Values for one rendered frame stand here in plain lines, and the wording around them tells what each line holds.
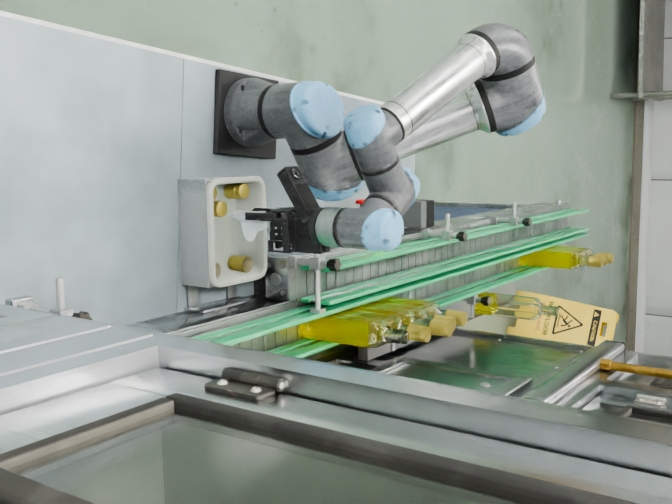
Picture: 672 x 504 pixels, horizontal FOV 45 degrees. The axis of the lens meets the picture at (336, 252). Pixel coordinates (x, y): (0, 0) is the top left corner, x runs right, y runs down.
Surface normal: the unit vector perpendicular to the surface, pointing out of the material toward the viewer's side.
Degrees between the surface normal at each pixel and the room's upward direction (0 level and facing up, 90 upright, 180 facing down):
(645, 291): 90
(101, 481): 90
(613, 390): 90
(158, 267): 0
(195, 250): 90
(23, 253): 0
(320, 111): 11
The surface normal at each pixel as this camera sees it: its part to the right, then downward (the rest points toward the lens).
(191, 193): -0.58, 0.11
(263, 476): -0.01, -0.99
